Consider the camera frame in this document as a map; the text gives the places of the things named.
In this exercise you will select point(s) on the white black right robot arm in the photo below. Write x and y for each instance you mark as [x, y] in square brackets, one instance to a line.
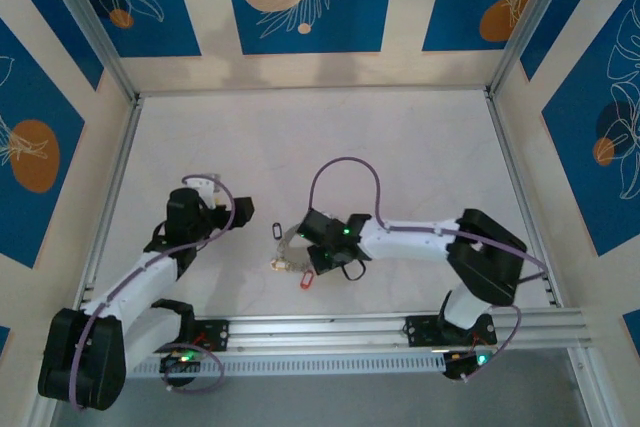
[410, 242]

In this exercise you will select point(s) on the aluminium side rail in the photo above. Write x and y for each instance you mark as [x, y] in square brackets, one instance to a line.
[521, 197]
[116, 182]

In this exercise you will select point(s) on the yellow plastic key tag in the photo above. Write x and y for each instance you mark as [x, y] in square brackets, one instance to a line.
[280, 265]

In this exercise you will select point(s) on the aluminium front rail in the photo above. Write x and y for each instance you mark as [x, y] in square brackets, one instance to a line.
[325, 329]

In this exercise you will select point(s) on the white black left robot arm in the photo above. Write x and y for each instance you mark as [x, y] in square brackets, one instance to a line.
[140, 277]

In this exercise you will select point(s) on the aluminium frame post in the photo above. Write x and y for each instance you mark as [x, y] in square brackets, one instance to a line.
[90, 22]
[530, 12]

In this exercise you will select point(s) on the black plastic key tag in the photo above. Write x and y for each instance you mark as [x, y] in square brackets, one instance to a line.
[277, 230]

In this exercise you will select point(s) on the red plastic key tag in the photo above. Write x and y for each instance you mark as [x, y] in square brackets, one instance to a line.
[305, 281]

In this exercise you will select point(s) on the black controller board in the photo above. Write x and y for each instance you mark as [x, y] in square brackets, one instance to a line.
[180, 359]
[467, 364]

